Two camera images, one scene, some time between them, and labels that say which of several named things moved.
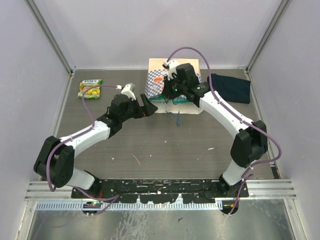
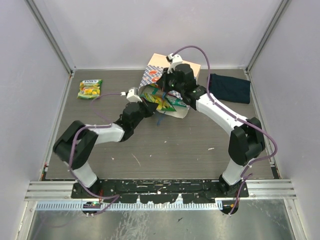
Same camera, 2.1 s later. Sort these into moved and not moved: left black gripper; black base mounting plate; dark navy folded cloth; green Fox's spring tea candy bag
Moved: left black gripper
Not moved: black base mounting plate; dark navy folded cloth; green Fox's spring tea candy bag
